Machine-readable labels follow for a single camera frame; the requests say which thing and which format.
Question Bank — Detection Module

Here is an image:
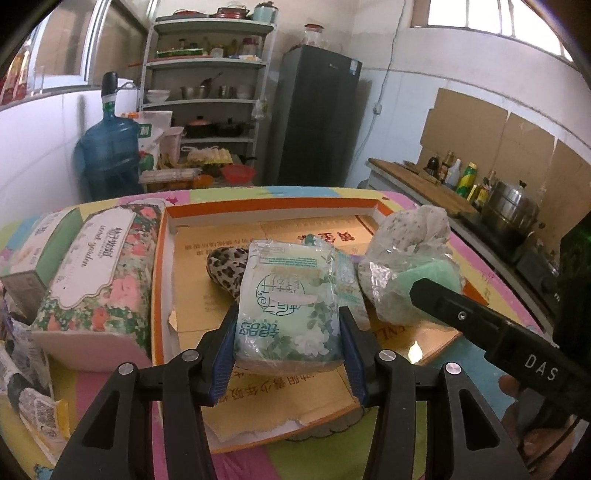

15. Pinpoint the red label drink bottle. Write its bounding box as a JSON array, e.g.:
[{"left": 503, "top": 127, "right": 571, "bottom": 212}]
[
  {"left": 0, "top": 69, "right": 16, "bottom": 106},
  {"left": 14, "top": 46, "right": 29, "bottom": 100}
]

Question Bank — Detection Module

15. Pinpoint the purple white packet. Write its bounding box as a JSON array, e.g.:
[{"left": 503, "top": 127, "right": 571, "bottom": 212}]
[{"left": 0, "top": 291, "right": 54, "bottom": 398}]

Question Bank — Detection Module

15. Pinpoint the green tray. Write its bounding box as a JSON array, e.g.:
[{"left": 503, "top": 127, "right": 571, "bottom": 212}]
[{"left": 156, "top": 47, "right": 211, "bottom": 58}]

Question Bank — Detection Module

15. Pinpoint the white floral scrunchie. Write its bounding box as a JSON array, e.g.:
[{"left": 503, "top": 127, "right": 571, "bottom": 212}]
[{"left": 358, "top": 204, "right": 452, "bottom": 324}]

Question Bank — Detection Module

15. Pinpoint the floral tissue pack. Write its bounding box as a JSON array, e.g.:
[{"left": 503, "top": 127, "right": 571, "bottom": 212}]
[{"left": 28, "top": 203, "right": 162, "bottom": 376}]

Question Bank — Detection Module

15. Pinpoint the wooden cutting board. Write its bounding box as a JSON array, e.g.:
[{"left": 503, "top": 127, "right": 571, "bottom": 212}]
[{"left": 367, "top": 158, "right": 481, "bottom": 217}]

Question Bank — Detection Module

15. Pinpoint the orange cardboard box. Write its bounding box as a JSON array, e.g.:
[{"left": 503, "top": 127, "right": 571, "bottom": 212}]
[{"left": 150, "top": 198, "right": 490, "bottom": 455}]

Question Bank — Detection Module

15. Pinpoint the large glass jar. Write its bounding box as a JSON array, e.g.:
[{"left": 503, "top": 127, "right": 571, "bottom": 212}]
[{"left": 302, "top": 23, "right": 326, "bottom": 49}]

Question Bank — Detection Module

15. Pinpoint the egg tray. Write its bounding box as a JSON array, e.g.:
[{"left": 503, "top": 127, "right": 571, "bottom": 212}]
[{"left": 187, "top": 145, "right": 234, "bottom": 167}]

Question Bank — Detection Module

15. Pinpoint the teal enamel pot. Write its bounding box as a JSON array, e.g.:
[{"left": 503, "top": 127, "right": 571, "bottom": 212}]
[{"left": 252, "top": 2, "right": 278, "bottom": 24}]

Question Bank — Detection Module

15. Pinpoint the black wok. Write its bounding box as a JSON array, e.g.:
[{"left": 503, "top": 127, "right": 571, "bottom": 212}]
[{"left": 215, "top": 117, "right": 257, "bottom": 138}]

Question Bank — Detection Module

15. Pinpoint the red plastic basket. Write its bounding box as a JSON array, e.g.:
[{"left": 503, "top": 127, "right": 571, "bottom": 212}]
[{"left": 219, "top": 165, "right": 256, "bottom": 184}]

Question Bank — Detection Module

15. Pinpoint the grey kitchen counter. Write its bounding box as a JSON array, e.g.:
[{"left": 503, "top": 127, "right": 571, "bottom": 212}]
[{"left": 360, "top": 157, "right": 561, "bottom": 333}]

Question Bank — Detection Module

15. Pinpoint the flat striped carton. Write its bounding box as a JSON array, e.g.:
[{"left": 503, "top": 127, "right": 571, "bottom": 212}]
[{"left": 139, "top": 167, "right": 204, "bottom": 192}]

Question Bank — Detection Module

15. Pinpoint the person's right hand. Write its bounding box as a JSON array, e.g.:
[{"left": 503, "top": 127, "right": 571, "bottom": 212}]
[{"left": 498, "top": 374, "right": 573, "bottom": 462}]

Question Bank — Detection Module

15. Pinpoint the grey metal shelf rack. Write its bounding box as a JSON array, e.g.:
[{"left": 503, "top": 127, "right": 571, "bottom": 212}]
[{"left": 139, "top": 16, "right": 278, "bottom": 185}]

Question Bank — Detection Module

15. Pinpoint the green white tissue box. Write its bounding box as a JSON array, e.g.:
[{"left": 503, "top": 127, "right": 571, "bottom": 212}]
[{"left": 0, "top": 208, "right": 86, "bottom": 324}]

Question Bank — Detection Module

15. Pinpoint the green sponge packet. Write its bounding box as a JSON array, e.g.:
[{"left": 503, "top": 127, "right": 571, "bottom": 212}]
[{"left": 369, "top": 258, "right": 464, "bottom": 315}]

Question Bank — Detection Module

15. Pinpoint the aluminium window frame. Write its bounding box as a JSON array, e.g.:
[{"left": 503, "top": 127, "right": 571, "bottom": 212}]
[{"left": 0, "top": 0, "right": 158, "bottom": 107}]

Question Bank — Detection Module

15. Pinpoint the green yellow bottle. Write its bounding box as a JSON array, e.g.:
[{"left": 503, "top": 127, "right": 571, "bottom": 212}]
[{"left": 456, "top": 162, "right": 478, "bottom": 198}]

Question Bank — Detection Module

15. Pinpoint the leopard print scrunchie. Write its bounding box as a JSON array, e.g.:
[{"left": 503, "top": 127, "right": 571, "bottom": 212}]
[{"left": 205, "top": 246, "right": 252, "bottom": 301}]

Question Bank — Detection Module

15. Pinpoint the white sack green label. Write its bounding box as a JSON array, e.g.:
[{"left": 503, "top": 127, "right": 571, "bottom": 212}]
[{"left": 136, "top": 111, "right": 174, "bottom": 153}]

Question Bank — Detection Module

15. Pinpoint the black white water pump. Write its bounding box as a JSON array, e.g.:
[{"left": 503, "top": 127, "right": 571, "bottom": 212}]
[{"left": 100, "top": 71, "right": 120, "bottom": 100}]

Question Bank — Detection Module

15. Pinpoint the dark grey fridge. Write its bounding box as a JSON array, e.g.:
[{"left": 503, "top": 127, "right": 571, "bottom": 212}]
[{"left": 265, "top": 45, "right": 363, "bottom": 188}]

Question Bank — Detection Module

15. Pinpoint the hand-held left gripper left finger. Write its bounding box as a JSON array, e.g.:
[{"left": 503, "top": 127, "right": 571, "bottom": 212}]
[{"left": 48, "top": 305, "right": 238, "bottom": 480}]

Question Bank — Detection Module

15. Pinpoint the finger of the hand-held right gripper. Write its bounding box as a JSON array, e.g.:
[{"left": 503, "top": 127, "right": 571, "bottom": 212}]
[{"left": 409, "top": 278, "right": 509, "bottom": 352}]

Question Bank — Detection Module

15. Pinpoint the brown cardboard wall lining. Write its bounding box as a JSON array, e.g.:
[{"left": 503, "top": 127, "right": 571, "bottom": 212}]
[{"left": 418, "top": 88, "right": 591, "bottom": 222}]

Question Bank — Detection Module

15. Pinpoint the wall cable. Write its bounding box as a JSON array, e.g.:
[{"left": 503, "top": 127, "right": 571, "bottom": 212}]
[{"left": 360, "top": 0, "right": 403, "bottom": 181}]

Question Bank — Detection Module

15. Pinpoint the red lid cooking pot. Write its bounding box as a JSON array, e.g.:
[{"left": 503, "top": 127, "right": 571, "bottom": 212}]
[{"left": 186, "top": 117, "right": 214, "bottom": 138}]

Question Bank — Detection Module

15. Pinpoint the bread snack packet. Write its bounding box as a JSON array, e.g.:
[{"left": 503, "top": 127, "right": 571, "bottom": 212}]
[{"left": 9, "top": 388, "right": 70, "bottom": 462}]

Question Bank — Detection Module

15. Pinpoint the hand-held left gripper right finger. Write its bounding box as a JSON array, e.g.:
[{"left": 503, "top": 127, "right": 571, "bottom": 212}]
[{"left": 339, "top": 307, "right": 532, "bottom": 480}]

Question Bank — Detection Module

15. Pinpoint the black induction cooker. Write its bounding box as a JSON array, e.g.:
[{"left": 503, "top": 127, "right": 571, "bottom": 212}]
[{"left": 462, "top": 210, "right": 532, "bottom": 259}]

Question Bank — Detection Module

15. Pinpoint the white plastic bucket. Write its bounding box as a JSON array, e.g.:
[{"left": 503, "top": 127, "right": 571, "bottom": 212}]
[{"left": 159, "top": 126, "right": 184, "bottom": 160}]

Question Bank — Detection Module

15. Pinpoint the high wall window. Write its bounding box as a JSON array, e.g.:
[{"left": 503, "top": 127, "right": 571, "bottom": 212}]
[{"left": 406, "top": 0, "right": 583, "bottom": 61}]

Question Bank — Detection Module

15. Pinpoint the blue water jug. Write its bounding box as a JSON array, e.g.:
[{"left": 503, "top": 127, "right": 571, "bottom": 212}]
[{"left": 76, "top": 92, "right": 141, "bottom": 199}]

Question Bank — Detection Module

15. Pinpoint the steel steamer pot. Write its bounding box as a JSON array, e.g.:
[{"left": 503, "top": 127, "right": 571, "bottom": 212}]
[{"left": 480, "top": 180, "right": 541, "bottom": 241}]

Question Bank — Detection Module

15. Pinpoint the green tissue packet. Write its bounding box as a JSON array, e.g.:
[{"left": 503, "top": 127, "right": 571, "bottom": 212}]
[{"left": 231, "top": 239, "right": 346, "bottom": 376}]

